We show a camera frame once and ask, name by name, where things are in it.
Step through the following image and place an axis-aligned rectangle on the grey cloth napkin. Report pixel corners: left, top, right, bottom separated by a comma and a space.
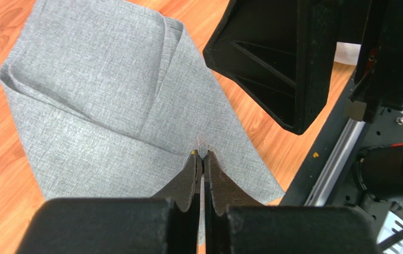
0, 1, 284, 204

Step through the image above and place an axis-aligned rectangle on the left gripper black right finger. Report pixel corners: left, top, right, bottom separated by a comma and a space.
204, 151, 263, 253

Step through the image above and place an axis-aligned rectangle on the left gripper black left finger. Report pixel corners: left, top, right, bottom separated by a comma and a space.
153, 150, 203, 253

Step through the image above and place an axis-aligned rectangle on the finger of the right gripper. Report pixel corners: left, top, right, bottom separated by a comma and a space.
203, 1, 339, 135

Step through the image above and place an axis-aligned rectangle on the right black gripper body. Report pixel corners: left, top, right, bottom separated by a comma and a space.
342, 1, 403, 123

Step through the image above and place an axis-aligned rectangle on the white mesh laundry basket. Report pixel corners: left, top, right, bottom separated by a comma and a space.
334, 42, 361, 66

